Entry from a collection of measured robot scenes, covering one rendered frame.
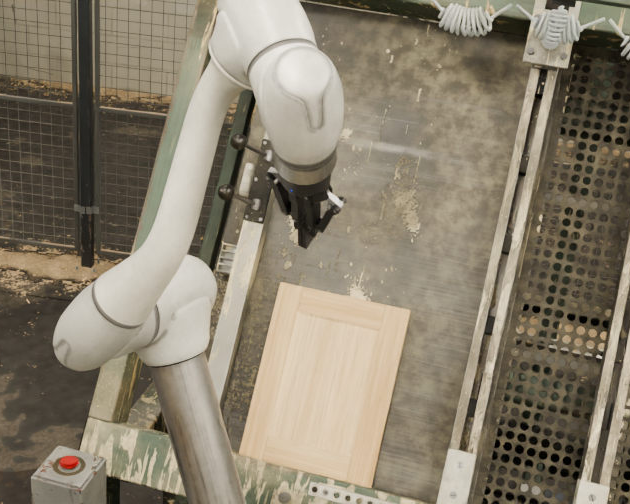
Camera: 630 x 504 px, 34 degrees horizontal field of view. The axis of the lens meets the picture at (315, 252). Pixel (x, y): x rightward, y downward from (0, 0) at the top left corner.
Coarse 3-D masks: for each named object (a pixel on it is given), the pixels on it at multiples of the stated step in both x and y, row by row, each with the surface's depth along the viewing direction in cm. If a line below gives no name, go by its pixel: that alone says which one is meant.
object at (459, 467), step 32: (544, 0) 229; (544, 64) 227; (544, 96) 229; (544, 128) 228; (512, 160) 228; (512, 192) 227; (512, 224) 229; (512, 256) 224; (480, 320) 223; (480, 352) 226; (480, 384) 225; (480, 416) 220; (448, 480) 219
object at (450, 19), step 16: (432, 0) 224; (576, 0) 214; (592, 0) 212; (608, 0) 211; (624, 0) 211; (448, 16) 227; (464, 16) 221; (480, 16) 220; (496, 16) 222; (528, 16) 220; (544, 16) 217; (464, 32) 223; (480, 32) 222; (544, 32) 218; (560, 32) 217; (576, 32) 220; (624, 48) 219
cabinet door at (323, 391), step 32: (288, 288) 238; (288, 320) 236; (320, 320) 235; (352, 320) 234; (384, 320) 232; (288, 352) 235; (320, 352) 234; (352, 352) 233; (384, 352) 231; (256, 384) 235; (288, 384) 234; (320, 384) 233; (352, 384) 232; (384, 384) 230; (256, 416) 234; (288, 416) 233; (320, 416) 232; (352, 416) 230; (384, 416) 229; (256, 448) 233; (288, 448) 231; (320, 448) 230; (352, 448) 229; (352, 480) 228
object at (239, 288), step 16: (272, 192) 241; (256, 224) 239; (240, 240) 239; (256, 240) 239; (240, 256) 239; (256, 256) 239; (240, 272) 238; (240, 288) 237; (224, 304) 237; (240, 304) 237; (224, 320) 237; (240, 320) 237; (224, 336) 236; (224, 352) 236; (224, 368) 235; (224, 384) 234; (224, 400) 237
